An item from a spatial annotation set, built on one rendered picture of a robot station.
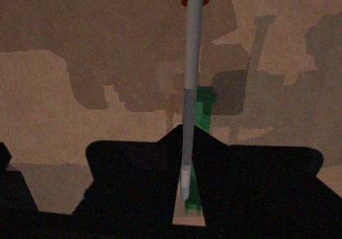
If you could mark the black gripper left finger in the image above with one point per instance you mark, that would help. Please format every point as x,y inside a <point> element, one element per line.
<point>159,160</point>

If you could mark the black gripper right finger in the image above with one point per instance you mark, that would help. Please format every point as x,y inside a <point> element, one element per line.
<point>217,166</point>

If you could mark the grey pin with red cap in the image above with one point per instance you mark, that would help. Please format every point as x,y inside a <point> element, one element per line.
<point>192,58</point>

